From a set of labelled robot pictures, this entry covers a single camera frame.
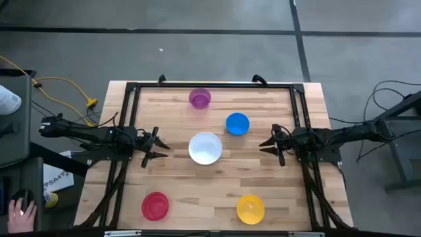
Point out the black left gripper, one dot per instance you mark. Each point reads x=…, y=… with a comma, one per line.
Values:
x=146, y=141

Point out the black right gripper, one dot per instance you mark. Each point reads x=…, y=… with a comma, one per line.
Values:
x=287, y=141

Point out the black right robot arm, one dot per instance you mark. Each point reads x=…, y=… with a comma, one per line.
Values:
x=345, y=133

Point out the blue plastic bowl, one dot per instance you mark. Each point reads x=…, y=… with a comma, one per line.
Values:
x=237, y=123

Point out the yellow and blue tape roll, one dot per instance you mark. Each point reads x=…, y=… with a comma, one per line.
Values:
x=51, y=199

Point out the black metal stand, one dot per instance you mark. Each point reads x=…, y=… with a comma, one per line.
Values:
x=403, y=138

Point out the yellow translucent plastic bowl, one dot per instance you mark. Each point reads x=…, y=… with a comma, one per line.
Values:
x=250, y=209

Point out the black frame clamp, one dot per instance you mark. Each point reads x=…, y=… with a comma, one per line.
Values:
x=260, y=79
x=161, y=78

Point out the black aluminium table frame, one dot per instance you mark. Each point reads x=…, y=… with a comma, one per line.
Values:
x=213, y=85

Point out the white cardboard box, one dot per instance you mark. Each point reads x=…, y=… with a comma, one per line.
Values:
x=57, y=174

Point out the large white plastic bowl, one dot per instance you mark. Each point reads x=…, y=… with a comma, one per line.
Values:
x=205, y=148

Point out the black computer mouse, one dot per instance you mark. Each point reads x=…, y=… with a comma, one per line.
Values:
x=23, y=197

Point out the person's hand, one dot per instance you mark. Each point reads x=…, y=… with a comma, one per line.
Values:
x=21, y=219

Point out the grey desk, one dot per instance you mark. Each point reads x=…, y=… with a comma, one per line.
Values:
x=14, y=131

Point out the white paper sheet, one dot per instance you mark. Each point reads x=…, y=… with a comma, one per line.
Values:
x=8, y=100

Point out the purple translucent plastic bowl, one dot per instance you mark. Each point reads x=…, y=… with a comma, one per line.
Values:
x=199, y=97

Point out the red translucent plastic bowl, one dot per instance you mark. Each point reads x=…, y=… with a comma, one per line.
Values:
x=155, y=206

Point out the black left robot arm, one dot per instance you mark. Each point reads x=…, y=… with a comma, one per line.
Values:
x=85, y=133

